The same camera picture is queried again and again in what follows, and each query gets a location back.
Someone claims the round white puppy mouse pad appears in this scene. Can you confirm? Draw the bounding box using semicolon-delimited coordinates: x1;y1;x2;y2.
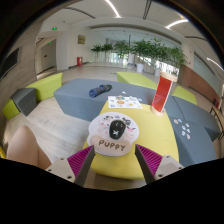
86;111;140;158

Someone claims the grey cube seat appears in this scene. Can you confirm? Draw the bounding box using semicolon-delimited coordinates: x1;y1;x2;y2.
9;87;38;118

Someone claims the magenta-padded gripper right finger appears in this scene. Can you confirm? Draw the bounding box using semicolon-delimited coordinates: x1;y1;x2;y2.
134;143;185;185

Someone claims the group of potted plants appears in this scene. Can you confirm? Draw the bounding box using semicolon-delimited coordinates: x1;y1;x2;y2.
90;38;188;74

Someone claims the lime green angled bench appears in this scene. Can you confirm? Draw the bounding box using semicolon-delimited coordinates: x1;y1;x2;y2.
2;72;64;120

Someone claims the dark doorway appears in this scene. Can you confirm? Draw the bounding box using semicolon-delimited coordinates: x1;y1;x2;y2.
40;39;58;72

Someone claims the dark folded umbrella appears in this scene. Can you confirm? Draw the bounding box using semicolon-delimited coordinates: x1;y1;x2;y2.
88;84;113;99

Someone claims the group of small stickers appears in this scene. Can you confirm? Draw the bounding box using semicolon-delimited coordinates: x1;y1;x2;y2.
173;118;192;140

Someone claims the wooden bench black frame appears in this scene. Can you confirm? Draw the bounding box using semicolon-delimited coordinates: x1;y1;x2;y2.
209;105;224;141

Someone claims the group of ceiling strip lights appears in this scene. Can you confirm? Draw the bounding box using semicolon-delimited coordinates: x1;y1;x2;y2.
104;0;224;73

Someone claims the long grey upholstered bench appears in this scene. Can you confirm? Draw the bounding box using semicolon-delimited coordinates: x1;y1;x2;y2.
53;78;174;123

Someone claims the brown wall plaque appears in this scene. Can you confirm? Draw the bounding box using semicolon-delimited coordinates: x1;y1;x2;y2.
77;34;87;45

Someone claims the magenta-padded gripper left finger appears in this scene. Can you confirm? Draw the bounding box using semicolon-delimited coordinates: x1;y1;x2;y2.
45;144;97;188

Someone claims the white sticker sheet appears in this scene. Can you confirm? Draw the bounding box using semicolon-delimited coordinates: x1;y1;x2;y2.
107;95;144;110

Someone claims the dark wall screen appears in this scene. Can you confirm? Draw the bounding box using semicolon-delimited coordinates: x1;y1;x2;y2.
0;47;20;80

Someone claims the person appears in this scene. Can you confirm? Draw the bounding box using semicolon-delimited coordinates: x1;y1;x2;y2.
6;124;53;170

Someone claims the black computer mouse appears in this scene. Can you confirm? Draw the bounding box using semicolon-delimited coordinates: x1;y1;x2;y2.
108;119;127;140

